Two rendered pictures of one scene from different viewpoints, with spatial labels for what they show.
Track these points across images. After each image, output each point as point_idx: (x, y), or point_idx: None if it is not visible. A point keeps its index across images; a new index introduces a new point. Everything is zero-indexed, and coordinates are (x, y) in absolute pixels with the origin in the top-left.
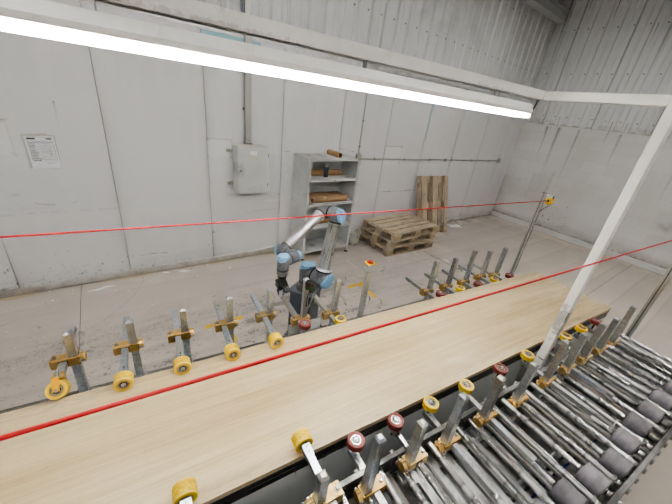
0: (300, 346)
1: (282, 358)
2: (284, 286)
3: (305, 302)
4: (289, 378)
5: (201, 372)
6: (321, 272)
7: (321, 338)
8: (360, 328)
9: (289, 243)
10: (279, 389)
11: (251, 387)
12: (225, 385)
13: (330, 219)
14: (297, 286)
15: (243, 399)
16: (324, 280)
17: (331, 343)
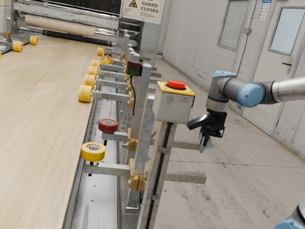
0: (66, 108)
1: (60, 97)
2: (195, 119)
3: (135, 107)
4: (29, 92)
5: (83, 80)
6: (298, 204)
7: (65, 121)
8: (46, 155)
9: (277, 82)
10: (24, 87)
11: (43, 83)
12: (59, 80)
13: None
14: None
15: (36, 80)
16: (280, 221)
17: (46, 122)
